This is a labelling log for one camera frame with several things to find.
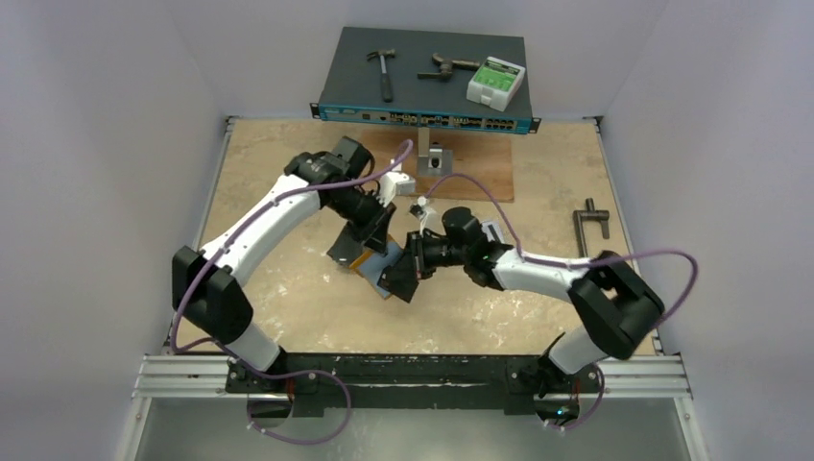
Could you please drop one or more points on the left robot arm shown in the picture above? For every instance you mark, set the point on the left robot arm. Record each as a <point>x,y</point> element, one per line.
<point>207,284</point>

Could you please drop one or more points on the aluminium frame rail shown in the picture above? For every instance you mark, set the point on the aluminium frame rail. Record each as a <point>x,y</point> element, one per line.
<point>162,377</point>

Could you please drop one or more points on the white credit card stack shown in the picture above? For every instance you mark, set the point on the white credit card stack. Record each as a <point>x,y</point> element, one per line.
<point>493,231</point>

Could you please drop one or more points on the blue network switch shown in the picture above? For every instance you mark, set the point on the blue network switch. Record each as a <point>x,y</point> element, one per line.
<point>351,92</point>

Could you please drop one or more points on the plywood board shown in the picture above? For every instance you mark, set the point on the plywood board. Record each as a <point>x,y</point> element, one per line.
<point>485,157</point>

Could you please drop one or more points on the orange leather card holder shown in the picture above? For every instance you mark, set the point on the orange leather card holder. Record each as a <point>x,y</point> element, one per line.
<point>370,265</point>

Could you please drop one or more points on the white green electronic box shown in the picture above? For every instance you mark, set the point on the white green electronic box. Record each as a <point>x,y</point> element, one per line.
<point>495,83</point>

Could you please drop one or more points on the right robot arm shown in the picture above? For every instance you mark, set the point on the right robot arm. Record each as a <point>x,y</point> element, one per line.
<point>616,307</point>

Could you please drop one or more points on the metal stand bracket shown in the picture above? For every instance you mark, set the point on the metal stand bracket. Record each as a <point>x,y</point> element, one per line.
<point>433,159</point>

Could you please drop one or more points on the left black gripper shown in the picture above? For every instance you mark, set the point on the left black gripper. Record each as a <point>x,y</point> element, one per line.
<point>377,239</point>

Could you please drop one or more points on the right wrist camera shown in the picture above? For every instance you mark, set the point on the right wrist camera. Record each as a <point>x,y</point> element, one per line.
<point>421,209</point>

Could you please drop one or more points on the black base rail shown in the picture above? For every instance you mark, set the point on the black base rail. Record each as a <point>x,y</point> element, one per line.
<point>514,384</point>

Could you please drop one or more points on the brass clamp tool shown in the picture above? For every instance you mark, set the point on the brass clamp tool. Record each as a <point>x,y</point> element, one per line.
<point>446,68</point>

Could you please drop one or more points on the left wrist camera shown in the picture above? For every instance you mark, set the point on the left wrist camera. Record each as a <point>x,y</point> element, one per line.
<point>392,184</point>

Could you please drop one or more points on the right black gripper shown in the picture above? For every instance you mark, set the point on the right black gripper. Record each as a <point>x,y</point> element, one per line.
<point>414,255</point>

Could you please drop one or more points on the small hammer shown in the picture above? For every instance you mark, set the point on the small hammer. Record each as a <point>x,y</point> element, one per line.
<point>385,82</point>

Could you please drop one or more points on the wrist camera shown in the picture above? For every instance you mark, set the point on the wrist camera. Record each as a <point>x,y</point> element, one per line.
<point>392,184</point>
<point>421,209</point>

